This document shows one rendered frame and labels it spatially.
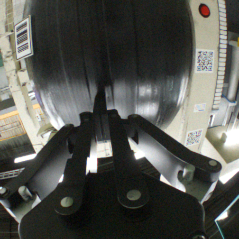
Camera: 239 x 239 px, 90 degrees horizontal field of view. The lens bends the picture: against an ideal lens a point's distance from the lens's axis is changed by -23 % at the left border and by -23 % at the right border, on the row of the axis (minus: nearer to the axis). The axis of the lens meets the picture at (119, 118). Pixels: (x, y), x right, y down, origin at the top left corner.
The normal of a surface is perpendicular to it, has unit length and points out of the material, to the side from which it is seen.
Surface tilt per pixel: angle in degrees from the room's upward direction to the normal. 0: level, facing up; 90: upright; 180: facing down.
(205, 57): 90
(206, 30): 90
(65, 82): 85
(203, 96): 90
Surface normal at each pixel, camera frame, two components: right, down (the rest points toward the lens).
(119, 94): 0.15, 0.66
